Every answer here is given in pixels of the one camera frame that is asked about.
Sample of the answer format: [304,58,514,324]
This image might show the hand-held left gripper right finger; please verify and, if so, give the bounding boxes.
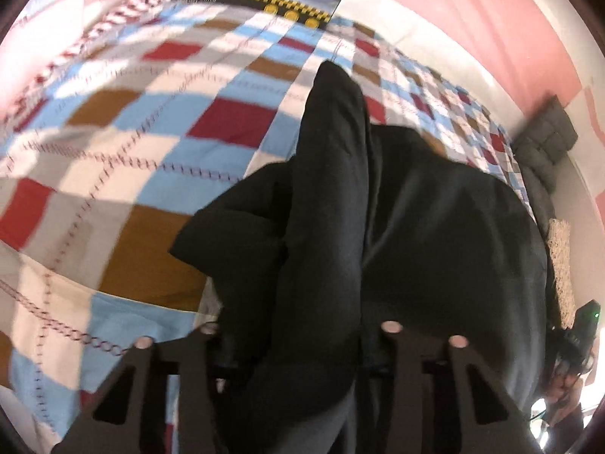
[361,320,543,454]

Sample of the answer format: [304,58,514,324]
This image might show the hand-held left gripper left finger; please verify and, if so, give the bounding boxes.
[51,324,237,454]

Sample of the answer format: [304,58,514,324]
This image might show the black garment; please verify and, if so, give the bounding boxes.
[168,59,553,454]

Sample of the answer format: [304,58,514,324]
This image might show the person's right hand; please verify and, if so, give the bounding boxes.
[547,373,588,431]

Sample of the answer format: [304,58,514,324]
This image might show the beige fluffy mat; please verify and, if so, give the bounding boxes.
[547,218,577,330]

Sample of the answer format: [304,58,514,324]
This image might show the grey quilted cushion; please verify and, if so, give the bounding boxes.
[513,95,580,228]

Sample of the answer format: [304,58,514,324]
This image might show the checkered patchwork blanket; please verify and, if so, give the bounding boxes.
[0,0,538,454]

